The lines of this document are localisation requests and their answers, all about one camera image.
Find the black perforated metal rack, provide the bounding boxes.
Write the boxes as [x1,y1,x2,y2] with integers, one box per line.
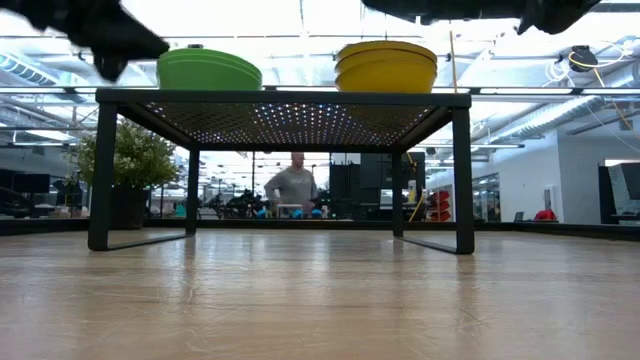
[87,88,476,256]

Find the person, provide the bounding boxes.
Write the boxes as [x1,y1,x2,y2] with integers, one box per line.
[263,151,320,220]

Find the black aluminium station frame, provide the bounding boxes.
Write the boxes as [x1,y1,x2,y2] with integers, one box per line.
[0,217,640,242]

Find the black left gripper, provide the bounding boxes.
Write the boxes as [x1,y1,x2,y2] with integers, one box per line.
[64,0,171,84]

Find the yellow hanging cable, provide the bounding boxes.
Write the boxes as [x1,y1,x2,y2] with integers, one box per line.
[407,29,460,224]

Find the black screen panel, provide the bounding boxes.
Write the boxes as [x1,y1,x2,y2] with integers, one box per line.
[597,162,640,225]

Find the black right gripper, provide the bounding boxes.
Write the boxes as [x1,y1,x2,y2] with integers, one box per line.
[360,0,521,26]

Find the red bin shelf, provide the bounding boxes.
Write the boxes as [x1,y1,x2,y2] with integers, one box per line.
[428,188,454,223]

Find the black monitor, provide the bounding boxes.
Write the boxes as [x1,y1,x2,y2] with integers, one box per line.
[0,168,51,196]

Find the yellow patterned mini bowl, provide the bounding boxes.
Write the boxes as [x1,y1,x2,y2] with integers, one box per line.
[335,58,439,94]
[335,48,439,74]
[337,40,439,66]

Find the potted green plant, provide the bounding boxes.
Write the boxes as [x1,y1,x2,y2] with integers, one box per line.
[63,118,182,231]

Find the black cabinet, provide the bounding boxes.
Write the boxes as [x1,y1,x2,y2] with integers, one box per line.
[328,151,427,222]

